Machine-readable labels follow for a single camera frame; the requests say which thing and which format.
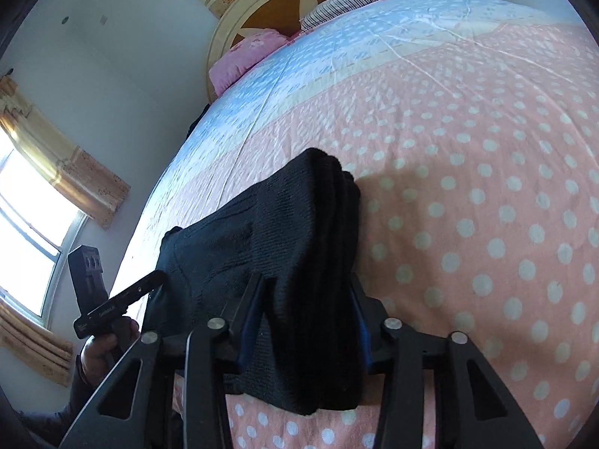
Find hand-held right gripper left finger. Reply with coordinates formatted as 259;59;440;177
58;271;267;449

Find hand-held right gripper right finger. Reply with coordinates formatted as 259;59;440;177
349;274;546;449

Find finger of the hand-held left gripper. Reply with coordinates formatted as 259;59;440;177
109;270;168;308

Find black pants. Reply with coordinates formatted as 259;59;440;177
140;147;375;417

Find person's left forearm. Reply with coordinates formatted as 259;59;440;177
19;358;101;449

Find person's left hand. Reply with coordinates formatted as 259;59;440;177
79;318;141;384

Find dark object beside bed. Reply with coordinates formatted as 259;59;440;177
187;103;210;140

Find pink and blue dotted bedsheet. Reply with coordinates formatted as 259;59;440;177
124;0;599;449

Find pink pillow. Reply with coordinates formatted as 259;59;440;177
209;28;288;95

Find cream wooden headboard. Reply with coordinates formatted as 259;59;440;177
206;0;408;101

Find striped pillow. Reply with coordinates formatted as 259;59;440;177
299;0;394;33

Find window with metal frame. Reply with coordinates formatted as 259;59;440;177
0;126;89;333

